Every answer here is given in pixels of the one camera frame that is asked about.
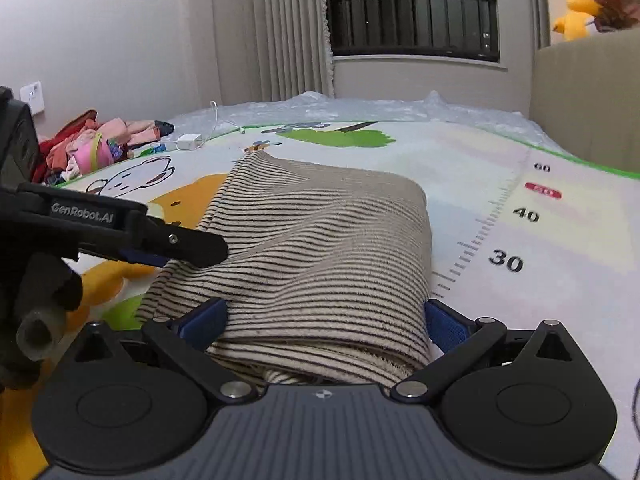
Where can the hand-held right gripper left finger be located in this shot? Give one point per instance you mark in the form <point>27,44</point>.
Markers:
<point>205,325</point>

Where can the small blue packet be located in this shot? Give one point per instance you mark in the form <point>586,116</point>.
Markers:
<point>155,148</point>

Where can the cartoon printed play mat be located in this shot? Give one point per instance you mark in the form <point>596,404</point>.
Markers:
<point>480,310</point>

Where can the beige padded headboard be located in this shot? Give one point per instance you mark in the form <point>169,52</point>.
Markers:
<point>585,105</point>

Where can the pink pouch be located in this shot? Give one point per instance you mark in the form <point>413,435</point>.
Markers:
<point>95,154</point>

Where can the beige striped knit garment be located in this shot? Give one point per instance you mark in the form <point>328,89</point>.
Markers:
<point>320,260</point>

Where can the white wall socket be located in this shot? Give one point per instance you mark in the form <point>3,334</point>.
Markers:
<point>34,96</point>

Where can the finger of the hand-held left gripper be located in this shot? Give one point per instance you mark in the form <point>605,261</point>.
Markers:
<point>195,249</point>

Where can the person's left hand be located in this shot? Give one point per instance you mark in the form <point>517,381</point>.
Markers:
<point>45,310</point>

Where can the pile of colourful clothes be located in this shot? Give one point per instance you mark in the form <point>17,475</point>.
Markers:
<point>65,150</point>

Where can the dark barred window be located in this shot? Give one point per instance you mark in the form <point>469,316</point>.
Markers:
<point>415,15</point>

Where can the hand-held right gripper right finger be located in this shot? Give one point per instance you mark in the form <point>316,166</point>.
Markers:
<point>445,327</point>

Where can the beige pleated curtain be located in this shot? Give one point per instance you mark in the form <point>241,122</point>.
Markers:
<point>285,30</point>

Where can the yellow plush toy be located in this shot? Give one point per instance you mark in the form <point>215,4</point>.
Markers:
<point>575,12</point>

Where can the brown fluffy toy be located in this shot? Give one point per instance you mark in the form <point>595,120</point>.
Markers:
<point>617,10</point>

